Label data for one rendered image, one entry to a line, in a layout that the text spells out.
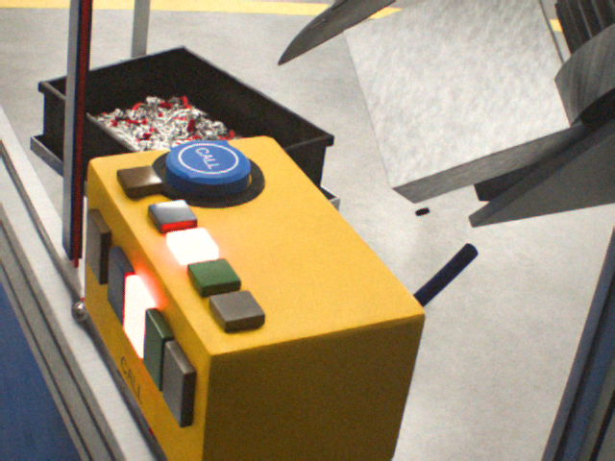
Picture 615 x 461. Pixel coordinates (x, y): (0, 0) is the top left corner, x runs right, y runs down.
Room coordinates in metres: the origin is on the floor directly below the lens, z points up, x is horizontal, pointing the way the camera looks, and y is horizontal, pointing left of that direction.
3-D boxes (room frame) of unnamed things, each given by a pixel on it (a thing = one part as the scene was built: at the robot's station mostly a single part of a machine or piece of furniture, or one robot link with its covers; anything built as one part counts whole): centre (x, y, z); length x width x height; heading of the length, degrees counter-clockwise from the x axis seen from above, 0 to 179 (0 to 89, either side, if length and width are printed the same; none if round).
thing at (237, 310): (0.39, 0.02, 1.08); 0.02 x 0.02 x 0.01; 31
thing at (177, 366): (0.38, 0.04, 1.04); 0.02 x 0.01 x 0.03; 31
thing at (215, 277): (0.42, 0.04, 1.08); 0.02 x 0.02 x 0.01; 31
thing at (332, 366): (0.46, 0.03, 1.02); 0.16 x 0.10 x 0.11; 31
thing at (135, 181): (0.48, 0.08, 1.08); 0.02 x 0.02 x 0.01; 31
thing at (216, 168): (0.50, 0.05, 1.08); 0.04 x 0.04 x 0.02
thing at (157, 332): (0.40, 0.06, 1.04); 0.02 x 0.01 x 0.03; 31
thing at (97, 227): (0.47, 0.10, 1.04); 0.02 x 0.01 x 0.03; 31
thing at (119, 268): (0.45, 0.08, 1.04); 0.02 x 0.01 x 0.03; 31
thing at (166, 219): (0.46, 0.06, 1.08); 0.02 x 0.02 x 0.01; 31
